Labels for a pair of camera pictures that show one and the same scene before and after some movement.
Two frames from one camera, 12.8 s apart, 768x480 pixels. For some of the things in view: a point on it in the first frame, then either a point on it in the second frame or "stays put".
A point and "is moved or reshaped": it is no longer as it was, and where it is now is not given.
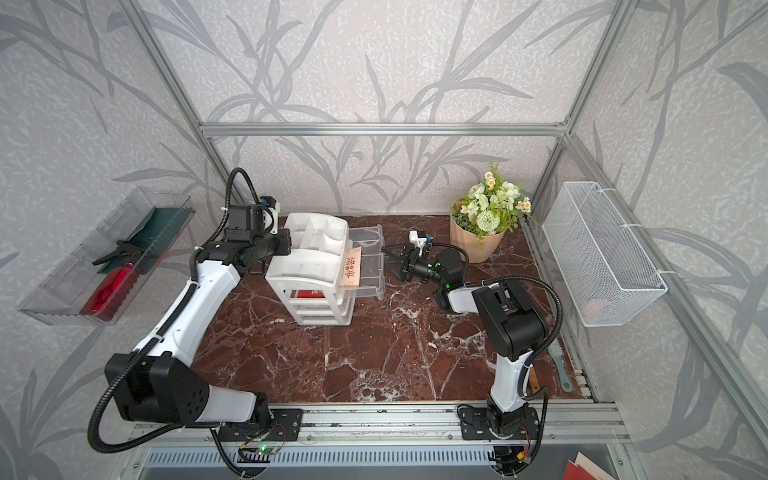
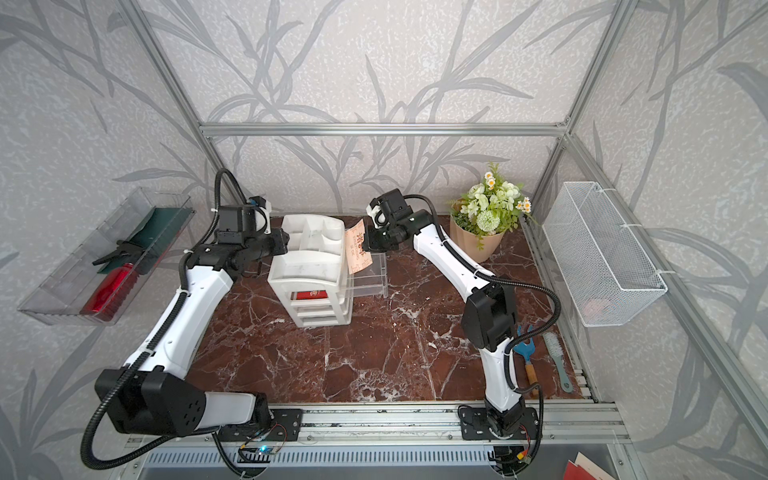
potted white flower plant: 479,219 stays put
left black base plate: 286,426 stays put
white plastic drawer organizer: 311,270 stays put
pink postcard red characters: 352,267 is moved or reshaped
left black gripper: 283,236 stays put
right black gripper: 407,274 to 369,244
